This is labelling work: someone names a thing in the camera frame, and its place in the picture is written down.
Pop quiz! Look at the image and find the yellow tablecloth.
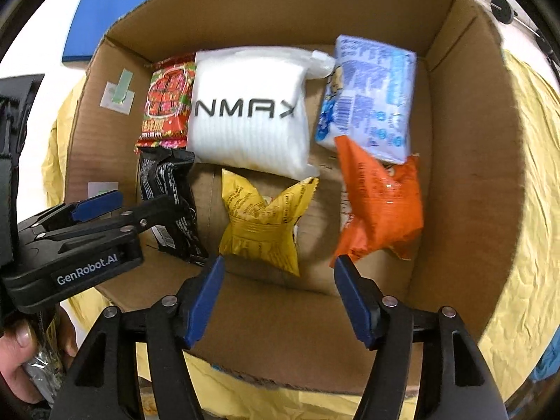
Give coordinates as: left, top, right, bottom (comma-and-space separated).
41, 48, 560, 420

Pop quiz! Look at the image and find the light blue tissue packet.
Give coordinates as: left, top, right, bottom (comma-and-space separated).
315, 35, 418, 162

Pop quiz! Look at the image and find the white plastic packet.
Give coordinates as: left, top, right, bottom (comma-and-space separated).
186, 46, 335, 180

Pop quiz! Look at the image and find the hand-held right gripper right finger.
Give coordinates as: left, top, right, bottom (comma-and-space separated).
333, 254, 510, 420

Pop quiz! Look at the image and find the red snack packet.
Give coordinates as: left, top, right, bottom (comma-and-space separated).
135, 52, 197, 152

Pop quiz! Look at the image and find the black snack packet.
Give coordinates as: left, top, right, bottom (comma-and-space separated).
138, 146, 210, 267

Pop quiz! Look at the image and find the person's left hand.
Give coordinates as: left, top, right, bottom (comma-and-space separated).
0, 310, 79, 403

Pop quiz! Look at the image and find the blue cloth covered seat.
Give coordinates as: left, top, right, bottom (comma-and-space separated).
538, 343, 560, 379

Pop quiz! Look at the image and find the cardboard box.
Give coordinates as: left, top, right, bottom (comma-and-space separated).
65, 0, 532, 397

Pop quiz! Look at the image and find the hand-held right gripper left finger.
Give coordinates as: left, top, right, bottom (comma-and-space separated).
48, 254, 226, 420

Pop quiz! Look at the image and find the blue foam mat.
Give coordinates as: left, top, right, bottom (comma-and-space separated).
62, 0, 176, 64

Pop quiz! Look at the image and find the yellow snack packet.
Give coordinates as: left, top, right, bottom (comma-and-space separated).
219, 168, 320, 277

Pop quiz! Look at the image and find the orange snack packet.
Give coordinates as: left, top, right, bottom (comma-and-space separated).
330, 135, 425, 267

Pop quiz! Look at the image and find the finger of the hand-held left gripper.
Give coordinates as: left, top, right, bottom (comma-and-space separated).
33, 195, 195, 246
17, 190, 124, 233

